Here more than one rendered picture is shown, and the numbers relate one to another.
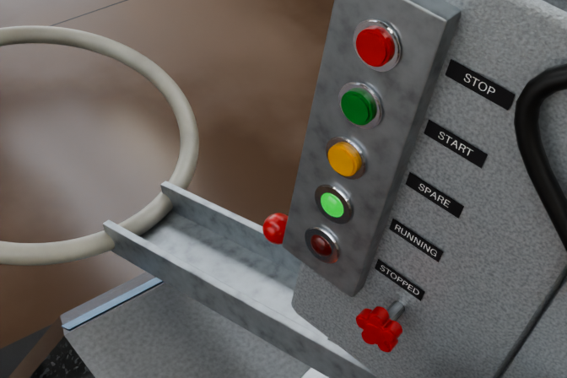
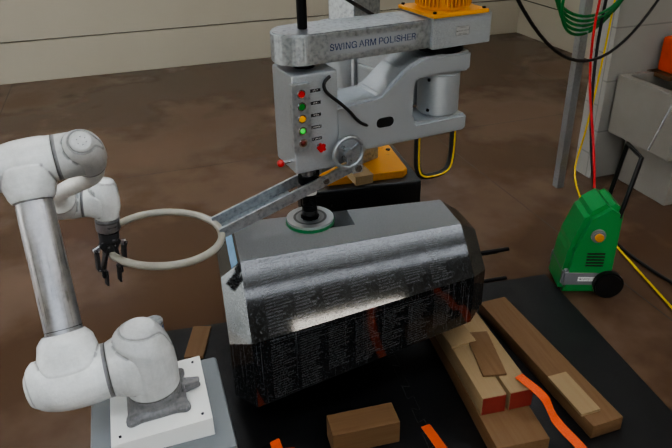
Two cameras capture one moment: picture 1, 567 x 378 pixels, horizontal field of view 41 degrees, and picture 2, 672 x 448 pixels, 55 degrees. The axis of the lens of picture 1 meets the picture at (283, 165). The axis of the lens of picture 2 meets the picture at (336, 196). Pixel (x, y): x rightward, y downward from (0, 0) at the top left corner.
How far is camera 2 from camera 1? 2.20 m
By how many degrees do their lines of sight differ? 49
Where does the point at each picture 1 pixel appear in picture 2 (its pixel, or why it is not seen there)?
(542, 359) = (342, 130)
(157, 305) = (242, 244)
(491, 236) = (326, 114)
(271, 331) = (285, 201)
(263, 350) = (273, 230)
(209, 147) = not seen: hidden behind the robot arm
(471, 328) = (331, 135)
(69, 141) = (15, 377)
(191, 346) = (262, 241)
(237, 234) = (245, 207)
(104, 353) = (252, 255)
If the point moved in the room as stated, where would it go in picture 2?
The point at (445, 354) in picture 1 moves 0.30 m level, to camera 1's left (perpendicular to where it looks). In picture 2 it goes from (329, 146) to (287, 172)
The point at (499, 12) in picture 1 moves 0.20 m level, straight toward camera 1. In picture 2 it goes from (313, 78) to (348, 89)
